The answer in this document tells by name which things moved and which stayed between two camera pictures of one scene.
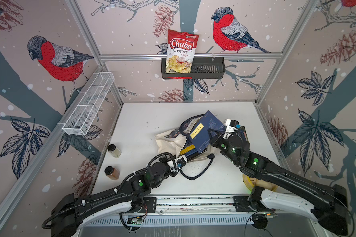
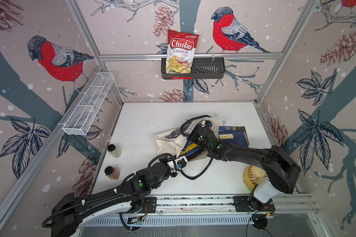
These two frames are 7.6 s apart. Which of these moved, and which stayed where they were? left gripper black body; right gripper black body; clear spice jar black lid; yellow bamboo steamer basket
Moved: right gripper black body
Stayed: clear spice jar black lid; yellow bamboo steamer basket; left gripper black body
